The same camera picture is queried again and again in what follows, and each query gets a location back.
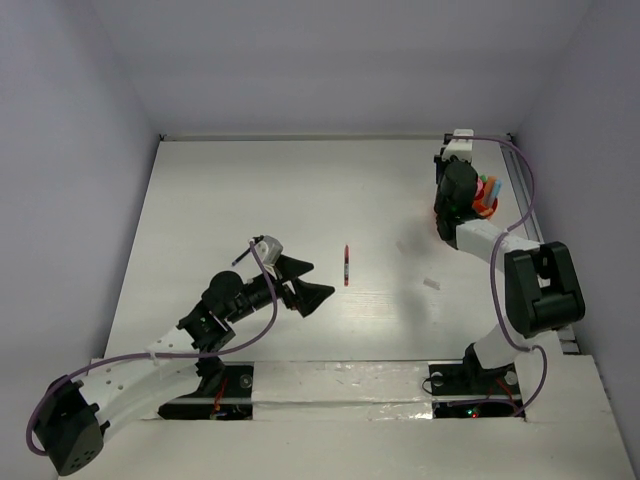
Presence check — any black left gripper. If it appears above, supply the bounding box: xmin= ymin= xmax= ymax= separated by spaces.
xmin=225 ymin=254 xmax=332 ymax=323

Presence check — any red gel pen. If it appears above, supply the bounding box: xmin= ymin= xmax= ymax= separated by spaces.
xmin=343 ymin=244 xmax=350 ymax=287

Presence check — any blue tip clear highlighter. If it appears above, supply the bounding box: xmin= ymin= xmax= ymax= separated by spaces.
xmin=483 ymin=176 xmax=502 ymax=208

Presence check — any clear plastic cap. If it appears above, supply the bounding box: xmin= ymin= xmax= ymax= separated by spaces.
xmin=396 ymin=242 xmax=407 ymax=256

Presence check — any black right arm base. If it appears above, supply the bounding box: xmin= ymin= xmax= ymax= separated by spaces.
xmin=421 ymin=346 xmax=525 ymax=420

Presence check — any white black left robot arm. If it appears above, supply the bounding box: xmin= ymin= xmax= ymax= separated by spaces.
xmin=25 ymin=255 xmax=335 ymax=476

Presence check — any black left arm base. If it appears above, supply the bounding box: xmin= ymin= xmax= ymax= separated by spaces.
xmin=157 ymin=362 xmax=255 ymax=421

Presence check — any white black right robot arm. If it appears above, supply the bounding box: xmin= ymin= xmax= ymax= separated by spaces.
xmin=434 ymin=145 xmax=586 ymax=392

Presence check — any orange round organizer container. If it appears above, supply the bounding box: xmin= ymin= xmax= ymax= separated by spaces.
xmin=433 ymin=196 xmax=498 ymax=223

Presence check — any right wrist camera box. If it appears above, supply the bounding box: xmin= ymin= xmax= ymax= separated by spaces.
xmin=441 ymin=129 xmax=475 ymax=163

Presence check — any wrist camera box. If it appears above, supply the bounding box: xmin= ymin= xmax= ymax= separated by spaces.
xmin=441 ymin=129 xmax=475 ymax=163
xmin=249 ymin=235 xmax=283 ymax=267

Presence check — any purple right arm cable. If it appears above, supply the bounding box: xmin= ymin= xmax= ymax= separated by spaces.
xmin=449 ymin=135 xmax=548 ymax=418

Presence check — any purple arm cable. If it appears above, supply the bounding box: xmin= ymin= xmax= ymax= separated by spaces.
xmin=449 ymin=135 xmax=548 ymax=418
xmin=25 ymin=242 xmax=279 ymax=456

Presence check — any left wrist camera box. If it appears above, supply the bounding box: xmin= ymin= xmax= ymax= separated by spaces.
xmin=249 ymin=235 xmax=283 ymax=267

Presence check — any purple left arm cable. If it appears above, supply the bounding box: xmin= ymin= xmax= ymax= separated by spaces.
xmin=25 ymin=242 xmax=279 ymax=456

